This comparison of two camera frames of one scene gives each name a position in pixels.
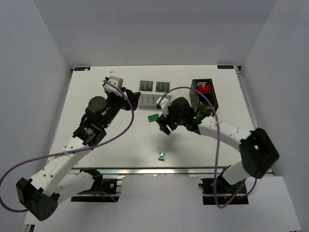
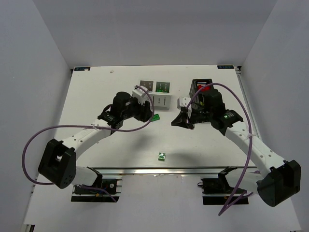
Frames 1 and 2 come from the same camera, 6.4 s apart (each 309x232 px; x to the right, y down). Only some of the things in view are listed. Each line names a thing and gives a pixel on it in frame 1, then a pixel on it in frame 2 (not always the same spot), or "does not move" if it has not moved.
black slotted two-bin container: (201, 102) does not move
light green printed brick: (161, 156) does not move
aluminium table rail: (153, 171) does not move
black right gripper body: (166, 120) -> (189, 120)
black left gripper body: (126, 98) -> (142, 112)
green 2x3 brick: (153, 117) does not move
